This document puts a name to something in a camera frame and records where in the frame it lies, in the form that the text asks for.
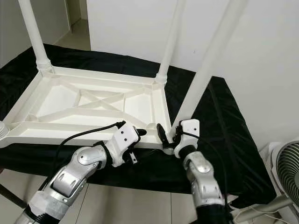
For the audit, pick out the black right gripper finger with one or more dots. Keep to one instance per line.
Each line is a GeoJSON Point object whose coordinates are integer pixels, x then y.
{"type": "Point", "coordinates": [162, 136]}

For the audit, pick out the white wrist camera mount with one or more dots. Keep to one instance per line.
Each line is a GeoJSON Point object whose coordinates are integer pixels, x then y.
{"type": "Point", "coordinates": [124, 137]}
{"type": "Point", "coordinates": [189, 126]}

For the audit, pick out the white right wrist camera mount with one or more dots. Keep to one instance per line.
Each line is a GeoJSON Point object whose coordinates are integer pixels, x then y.
{"type": "Point", "coordinates": [189, 126]}

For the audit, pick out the black tablecloth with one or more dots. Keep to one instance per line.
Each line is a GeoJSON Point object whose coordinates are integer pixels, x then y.
{"type": "Point", "coordinates": [243, 154]}

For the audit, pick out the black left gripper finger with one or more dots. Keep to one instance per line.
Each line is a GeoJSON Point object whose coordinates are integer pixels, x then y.
{"type": "Point", "coordinates": [141, 132]}

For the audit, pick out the white plastic table leg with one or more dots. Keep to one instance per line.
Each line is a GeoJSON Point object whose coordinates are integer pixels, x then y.
{"type": "Point", "coordinates": [215, 51]}
{"type": "Point", "coordinates": [170, 42]}
{"type": "Point", "coordinates": [30, 28]}

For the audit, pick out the black metal table leg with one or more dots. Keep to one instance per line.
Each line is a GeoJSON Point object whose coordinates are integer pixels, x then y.
{"type": "Point", "coordinates": [11, 196]}

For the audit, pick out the white plastic table top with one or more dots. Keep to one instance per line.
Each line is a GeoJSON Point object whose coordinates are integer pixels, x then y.
{"type": "Point", "coordinates": [60, 98]}

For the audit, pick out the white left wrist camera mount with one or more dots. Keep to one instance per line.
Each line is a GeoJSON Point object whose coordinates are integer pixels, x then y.
{"type": "Point", "coordinates": [124, 137]}

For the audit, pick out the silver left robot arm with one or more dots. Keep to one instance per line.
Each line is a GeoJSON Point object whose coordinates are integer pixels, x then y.
{"type": "Point", "coordinates": [79, 170]}

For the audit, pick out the white pedestal fan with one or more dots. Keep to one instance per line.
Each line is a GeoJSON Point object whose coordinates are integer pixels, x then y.
{"type": "Point", "coordinates": [287, 168]}

